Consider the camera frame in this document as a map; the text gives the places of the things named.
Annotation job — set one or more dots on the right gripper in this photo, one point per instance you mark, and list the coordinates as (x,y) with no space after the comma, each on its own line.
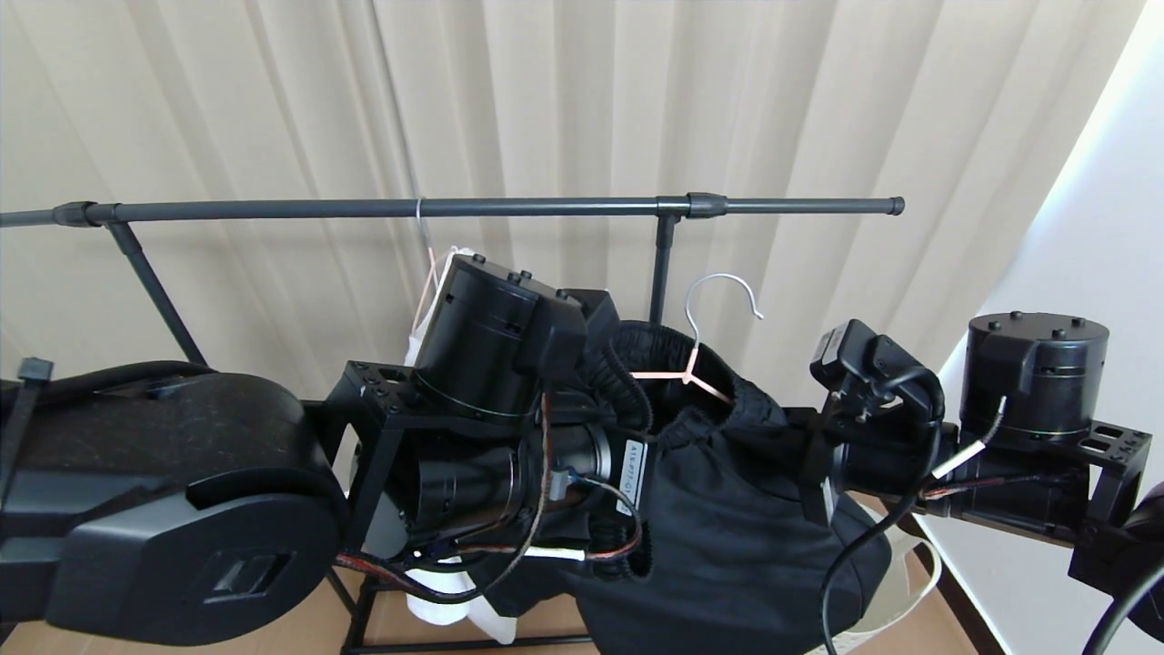
(1000,500)

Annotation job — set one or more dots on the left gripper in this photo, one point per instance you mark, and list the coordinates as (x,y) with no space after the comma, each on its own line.
(491,482)

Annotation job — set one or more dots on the white printed t-shirt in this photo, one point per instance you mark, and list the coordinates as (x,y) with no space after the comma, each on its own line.
(427,309)

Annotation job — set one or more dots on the pink clothes hanger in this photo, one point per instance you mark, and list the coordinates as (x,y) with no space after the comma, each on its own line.
(423,227)
(693,346)

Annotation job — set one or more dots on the black garment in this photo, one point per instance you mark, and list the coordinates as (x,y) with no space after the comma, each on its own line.
(727,546)

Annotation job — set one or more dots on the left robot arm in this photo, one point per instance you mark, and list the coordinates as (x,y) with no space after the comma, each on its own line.
(182,500)

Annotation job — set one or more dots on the white laundry basket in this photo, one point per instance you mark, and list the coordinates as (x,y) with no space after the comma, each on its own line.
(900,582)

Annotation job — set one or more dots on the black clothes rack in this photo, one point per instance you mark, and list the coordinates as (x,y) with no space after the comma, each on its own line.
(546,206)

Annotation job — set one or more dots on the beige curtain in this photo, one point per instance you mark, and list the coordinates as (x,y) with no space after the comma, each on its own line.
(273,91)

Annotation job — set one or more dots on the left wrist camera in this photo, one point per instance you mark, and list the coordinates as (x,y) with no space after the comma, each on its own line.
(596,314)

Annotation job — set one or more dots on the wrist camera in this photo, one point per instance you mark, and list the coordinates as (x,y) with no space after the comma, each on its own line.
(596,314)
(859,359)

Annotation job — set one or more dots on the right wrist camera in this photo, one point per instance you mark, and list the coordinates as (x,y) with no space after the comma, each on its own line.
(859,359)

